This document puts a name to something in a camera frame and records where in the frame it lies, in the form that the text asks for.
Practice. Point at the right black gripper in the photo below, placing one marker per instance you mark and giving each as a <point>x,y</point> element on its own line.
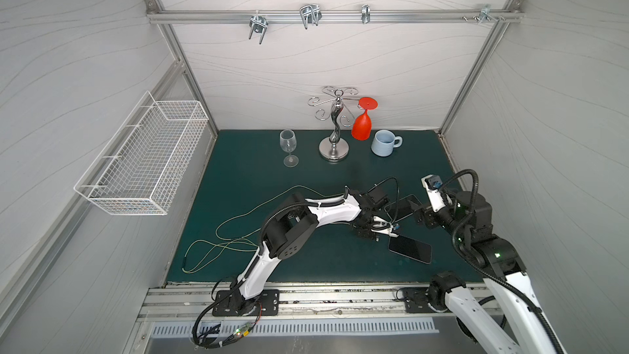
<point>423,213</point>

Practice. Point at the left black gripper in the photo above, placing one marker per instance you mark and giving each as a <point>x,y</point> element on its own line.
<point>368,222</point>

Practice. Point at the black smartphone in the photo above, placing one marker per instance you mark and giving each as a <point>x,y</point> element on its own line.
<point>411,248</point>
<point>407,207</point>

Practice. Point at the left arm base wiring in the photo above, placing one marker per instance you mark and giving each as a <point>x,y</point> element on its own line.
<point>221,329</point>

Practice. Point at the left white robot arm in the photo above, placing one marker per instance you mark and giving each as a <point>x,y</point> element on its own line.
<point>288,228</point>

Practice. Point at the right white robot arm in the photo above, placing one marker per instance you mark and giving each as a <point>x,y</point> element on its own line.
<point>456,206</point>

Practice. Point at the light blue ceramic mug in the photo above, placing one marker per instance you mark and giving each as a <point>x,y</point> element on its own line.
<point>385,142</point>

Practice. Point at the red plastic goblet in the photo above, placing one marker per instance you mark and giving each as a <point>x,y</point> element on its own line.
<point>363,124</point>

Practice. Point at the clear wine glass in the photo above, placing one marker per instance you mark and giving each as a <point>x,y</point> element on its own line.
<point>288,143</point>

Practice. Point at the chrome glass holder stand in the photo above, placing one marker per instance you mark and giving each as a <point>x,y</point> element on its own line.
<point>334,148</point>

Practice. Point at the metal hook clamp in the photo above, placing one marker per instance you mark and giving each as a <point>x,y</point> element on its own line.
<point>365,14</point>

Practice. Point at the metal u-bolt clamp middle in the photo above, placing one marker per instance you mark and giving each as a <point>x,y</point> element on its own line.
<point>310,14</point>

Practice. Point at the metal u-bolt clamp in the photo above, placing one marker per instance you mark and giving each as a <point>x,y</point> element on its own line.
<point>310,14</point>
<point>258,25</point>

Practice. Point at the metal u-bolt clamp left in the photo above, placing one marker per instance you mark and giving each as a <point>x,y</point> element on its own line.
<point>258,25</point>

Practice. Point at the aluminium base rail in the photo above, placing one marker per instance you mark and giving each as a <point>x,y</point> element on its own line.
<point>296,300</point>

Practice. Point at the metal bracket clamp right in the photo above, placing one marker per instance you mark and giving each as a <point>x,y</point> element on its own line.
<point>484,16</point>

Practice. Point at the white wire basket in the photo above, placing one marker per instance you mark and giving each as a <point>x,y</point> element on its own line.
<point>139,170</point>

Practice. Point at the aluminium crossbar rail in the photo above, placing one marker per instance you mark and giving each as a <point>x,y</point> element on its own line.
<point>328,16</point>

